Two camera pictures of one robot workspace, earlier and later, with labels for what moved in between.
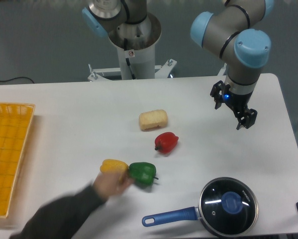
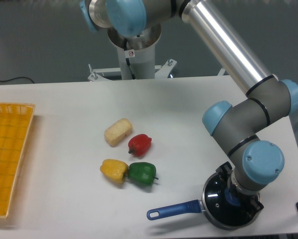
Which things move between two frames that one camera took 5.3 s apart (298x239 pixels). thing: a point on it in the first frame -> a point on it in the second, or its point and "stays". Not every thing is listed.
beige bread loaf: x=153 y=119 -> x=118 y=130
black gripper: x=238 y=101 -> x=255 y=205
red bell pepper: x=165 y=142 -> x=139 y=145
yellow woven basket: x=9 y=124 stays
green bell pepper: x=143 y=173 stays
